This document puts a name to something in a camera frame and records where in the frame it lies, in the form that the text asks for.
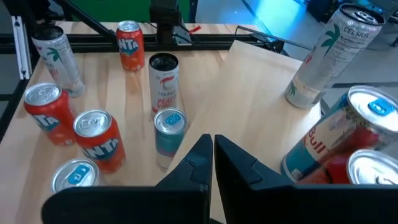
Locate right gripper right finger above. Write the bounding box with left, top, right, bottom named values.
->
left=214, top=134, right=398, bottom=224

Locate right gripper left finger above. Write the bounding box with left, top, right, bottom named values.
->
left=41, top=133, right=215, bottom=224

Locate blue silver Red Bull can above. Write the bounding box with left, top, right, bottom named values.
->
left=50, top=157, right=106, bottom=194
left=154, top=107, right=189, bottom=170
left=280, top=85, right=398, bottom=184

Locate red Coca-Cola can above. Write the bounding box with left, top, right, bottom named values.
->
left=298, top=148, right=398, bottom=186

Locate red Fanta strawberry can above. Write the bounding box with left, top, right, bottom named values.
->
left=73, top=108, right=127, bottom=174
left=116, top=20, right=146, bottom=72
left=24, top=82, right=77, bottom=147

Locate white Celsius palm can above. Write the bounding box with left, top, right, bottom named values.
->
left=30, top=24, right=86, bottom=98
left=284, top=3, right=386, bottom=110

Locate white Celsius peach can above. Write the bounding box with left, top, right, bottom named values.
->
left=148, top=52, right=180, bottom=114

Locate black aluminium rig frame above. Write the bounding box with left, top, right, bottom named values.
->
left=0, top=0, right=285, bottom=142

